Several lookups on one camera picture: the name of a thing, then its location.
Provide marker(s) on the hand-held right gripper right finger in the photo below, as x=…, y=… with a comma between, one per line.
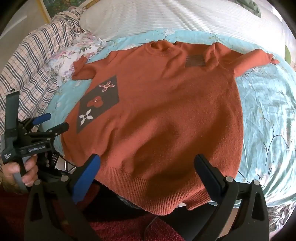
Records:
x=208, y=175

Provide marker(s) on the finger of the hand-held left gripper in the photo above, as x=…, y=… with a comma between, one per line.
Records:
x=42, y=119
x=57, y=129

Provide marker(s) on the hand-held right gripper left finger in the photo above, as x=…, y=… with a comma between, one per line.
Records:
x=86, y=178

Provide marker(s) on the orange knit sweater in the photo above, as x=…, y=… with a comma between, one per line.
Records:
x=166, y=120

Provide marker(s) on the person's left hand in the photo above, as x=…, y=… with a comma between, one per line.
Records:
x=28, y=170

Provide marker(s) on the plaid checked cloth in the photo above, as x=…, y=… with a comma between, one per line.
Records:
x=34, y=60

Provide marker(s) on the person's dark red clothing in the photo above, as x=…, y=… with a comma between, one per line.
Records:
x=129, y=229

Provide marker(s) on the white pink floral cloth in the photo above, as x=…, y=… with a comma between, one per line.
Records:
x=69, y=58

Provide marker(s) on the teal floral bed sheet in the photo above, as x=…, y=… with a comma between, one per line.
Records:
x=263, y=115

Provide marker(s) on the gold framed picture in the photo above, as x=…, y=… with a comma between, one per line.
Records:
x=57, y=5

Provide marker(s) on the white striped quilt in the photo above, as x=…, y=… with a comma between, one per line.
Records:
x=185, y=18

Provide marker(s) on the green cloth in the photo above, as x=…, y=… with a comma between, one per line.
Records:
x=251, y=5

